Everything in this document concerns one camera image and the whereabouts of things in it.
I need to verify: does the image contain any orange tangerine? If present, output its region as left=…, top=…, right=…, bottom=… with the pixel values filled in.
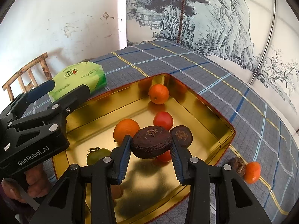
left=243, top=161, right=261, bottom=184
left=113, top=119, right=140, bottom=144
left=149, top=84, right=169, bottom=105

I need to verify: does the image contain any dark passion fruit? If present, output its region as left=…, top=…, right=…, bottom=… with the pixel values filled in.
left=228, top=157, right=246, bottom=178

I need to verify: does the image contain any green round fruit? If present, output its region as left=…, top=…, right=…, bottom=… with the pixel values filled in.
left=86, top=147, right=111, bottom=166

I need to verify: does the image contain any orange tangerine top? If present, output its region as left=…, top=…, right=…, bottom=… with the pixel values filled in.
left=113, top=119, right=140, bottom=144

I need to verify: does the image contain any small red tomato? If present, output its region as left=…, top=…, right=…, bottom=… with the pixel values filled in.
left=157, top=150, right=172, bottom=163

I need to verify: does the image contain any dark water chestnut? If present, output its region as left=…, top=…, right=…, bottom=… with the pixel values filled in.
left=130, top=126, right=172, bottom=159
left=170, top=125, right=193, bottom=148

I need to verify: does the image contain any person left hand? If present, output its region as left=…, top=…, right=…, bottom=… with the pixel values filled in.
left=1, top=163, right=51, bottom=203

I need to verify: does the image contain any wooden chair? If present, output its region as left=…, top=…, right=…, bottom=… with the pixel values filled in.
left=2, top=52, right=53, bottom=102

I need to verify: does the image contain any green tissue pack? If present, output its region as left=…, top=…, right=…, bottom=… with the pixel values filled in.
left=48, top=61, right=107, bottom=103

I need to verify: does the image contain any grey plaid tablecloth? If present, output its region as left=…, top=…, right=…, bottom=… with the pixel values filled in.
left=22, top=39, right=299, bottom=224

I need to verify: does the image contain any red gold toffee tin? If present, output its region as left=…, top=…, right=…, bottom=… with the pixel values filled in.
left=53, top=73, right=236, bottom=223

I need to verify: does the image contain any ink landscape folding screen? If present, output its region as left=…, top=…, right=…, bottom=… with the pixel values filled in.
left=126, top=0, right=298, bottom=130

